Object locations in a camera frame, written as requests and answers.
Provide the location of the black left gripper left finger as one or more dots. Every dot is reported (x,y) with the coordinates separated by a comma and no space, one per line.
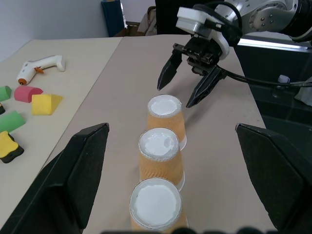
(61,185)

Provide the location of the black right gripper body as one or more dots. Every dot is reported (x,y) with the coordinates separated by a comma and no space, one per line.
(201,50)

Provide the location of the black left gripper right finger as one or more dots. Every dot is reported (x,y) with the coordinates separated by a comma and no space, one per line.
(280,175)

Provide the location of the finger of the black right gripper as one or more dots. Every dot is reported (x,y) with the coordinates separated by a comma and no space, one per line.
(204,87)
(170,69)

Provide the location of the black panel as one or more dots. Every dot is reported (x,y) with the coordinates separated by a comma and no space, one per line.
(170,17)

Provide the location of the orange paper cup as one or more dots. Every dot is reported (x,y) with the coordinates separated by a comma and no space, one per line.
(165,119)
(161,165)
(156,207)

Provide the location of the brown paper bag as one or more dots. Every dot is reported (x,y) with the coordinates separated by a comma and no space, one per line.
(147,22)

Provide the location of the cardboard box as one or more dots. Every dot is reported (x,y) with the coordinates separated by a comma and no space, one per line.
(131,28)

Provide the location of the yellow and black sponge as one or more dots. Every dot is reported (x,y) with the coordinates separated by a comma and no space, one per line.
(8,147)

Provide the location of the blue board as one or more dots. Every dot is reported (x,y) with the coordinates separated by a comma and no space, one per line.
(113,17)

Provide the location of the small white clip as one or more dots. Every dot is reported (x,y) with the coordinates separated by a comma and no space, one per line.
(284,79)

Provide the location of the green foam half cylinder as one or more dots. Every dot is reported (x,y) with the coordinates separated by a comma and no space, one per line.
(11,122)

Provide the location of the yellow foam wedge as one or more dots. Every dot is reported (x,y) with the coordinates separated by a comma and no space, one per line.
(42,104)

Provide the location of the white cloth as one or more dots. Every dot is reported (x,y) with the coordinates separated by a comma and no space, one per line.
(304,96)

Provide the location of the pink foam half cylinder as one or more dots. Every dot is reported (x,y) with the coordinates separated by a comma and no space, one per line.
(25,94)

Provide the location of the green foam block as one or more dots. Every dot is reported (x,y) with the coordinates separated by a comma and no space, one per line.
(4,93)

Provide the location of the white glue gun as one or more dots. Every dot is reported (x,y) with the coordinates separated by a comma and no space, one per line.
(41,65)

